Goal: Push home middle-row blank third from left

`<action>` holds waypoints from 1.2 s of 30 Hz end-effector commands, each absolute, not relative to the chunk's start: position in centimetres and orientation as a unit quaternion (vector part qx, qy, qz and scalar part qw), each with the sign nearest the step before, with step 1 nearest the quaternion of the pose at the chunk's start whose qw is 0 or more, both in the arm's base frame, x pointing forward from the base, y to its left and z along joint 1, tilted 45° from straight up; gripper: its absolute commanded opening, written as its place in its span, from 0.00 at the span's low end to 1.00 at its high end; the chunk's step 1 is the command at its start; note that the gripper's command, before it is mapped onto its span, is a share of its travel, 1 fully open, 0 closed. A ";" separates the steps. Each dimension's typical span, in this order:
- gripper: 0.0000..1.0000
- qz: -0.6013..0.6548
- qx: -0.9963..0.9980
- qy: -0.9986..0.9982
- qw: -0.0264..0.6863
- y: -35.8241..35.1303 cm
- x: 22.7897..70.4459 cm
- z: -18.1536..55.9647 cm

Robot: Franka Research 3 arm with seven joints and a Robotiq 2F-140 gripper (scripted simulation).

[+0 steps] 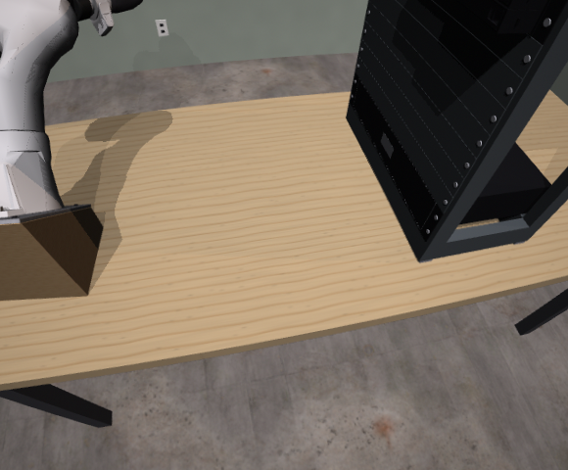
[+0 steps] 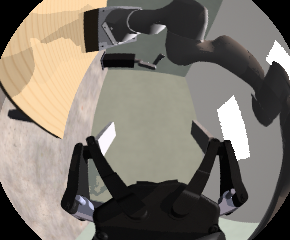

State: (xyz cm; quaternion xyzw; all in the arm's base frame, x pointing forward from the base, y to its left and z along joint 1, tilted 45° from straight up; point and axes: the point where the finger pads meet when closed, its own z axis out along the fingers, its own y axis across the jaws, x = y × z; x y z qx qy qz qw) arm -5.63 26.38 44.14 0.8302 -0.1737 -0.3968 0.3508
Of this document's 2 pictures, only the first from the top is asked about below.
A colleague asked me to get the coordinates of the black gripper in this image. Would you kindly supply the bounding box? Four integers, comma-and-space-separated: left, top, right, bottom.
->
68, 0, 92, 22

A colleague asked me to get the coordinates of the black server rack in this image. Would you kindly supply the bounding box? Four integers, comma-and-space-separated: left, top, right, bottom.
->
346, 0, 568, 263

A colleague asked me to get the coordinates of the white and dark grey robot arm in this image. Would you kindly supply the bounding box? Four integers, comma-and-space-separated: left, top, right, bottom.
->
0, 0, 143, 217

